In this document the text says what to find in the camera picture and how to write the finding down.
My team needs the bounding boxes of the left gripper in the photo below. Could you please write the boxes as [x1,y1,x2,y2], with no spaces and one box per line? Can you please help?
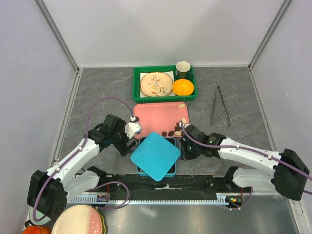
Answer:
[111,120,138,156]

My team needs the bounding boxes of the blue chocolate tin box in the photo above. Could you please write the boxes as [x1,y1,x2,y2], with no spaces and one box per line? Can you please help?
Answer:
[136,137,177,178]

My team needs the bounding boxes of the blue tin lid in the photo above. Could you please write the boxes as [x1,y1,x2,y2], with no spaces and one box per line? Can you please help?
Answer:
[130,132,181,182]

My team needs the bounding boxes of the pink chocolate tray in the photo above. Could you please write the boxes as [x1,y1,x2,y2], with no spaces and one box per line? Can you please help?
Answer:
[134,101,190,139]

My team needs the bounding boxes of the metal tongs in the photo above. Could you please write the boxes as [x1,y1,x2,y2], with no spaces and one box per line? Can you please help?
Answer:
[210,86,231,127]

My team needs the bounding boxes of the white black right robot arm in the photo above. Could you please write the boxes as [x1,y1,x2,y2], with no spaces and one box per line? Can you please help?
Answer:
[181,129,311,201]

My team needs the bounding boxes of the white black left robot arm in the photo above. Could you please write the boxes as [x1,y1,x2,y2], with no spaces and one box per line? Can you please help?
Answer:
[27,114,142,223]

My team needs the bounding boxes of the yellow bowl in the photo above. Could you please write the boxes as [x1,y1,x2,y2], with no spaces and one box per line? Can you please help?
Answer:
[172,79,194,96]

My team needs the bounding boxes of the green plastic crate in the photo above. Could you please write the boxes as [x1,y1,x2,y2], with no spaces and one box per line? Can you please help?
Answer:
[132,65,198,103]

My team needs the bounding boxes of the decorated ceramic plate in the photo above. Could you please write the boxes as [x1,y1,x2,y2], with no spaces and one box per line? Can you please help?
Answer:
[140,72,173,97]

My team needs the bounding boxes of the green mug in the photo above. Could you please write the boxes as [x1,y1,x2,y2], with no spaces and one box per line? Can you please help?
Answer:
[175,61,194,79]

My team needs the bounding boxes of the pink white plate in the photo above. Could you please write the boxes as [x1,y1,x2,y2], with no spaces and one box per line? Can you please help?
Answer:
[52,205,106,234]

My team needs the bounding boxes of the pale green bowl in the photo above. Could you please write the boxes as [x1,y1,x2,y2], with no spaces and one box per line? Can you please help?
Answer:
[29,207,51,225]

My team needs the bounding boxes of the orange red mug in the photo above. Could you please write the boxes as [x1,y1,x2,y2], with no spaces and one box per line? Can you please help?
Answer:
[22,220,51,234]

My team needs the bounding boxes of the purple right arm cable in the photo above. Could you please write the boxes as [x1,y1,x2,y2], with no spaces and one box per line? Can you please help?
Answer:
[179,121,312,212]

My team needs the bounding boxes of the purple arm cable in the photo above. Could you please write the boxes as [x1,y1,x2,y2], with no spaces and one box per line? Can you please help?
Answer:
[33,97,135,225]
[179,121,312,212]

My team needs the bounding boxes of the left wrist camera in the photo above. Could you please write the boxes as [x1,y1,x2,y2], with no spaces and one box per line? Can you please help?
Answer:
[125,121,142,139]

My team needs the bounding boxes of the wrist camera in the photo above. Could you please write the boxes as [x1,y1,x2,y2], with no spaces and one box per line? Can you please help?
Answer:
[125,121,142,139]
[179,122,191,133]

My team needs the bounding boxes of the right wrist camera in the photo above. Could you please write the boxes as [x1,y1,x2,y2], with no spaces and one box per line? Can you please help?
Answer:
[179,122,191,133]

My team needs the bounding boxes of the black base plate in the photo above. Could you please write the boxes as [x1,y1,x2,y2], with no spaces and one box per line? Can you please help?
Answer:
[79,173,254,195]

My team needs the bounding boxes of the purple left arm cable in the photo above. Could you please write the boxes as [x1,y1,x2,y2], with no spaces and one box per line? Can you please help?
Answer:
[33,97,135,225]

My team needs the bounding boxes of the slotted cable duct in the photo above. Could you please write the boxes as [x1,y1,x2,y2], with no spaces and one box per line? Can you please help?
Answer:
[68,193,241,205]

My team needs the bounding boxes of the aluminium frame rail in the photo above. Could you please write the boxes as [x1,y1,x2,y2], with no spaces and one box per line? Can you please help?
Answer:
[34,0,80,73]

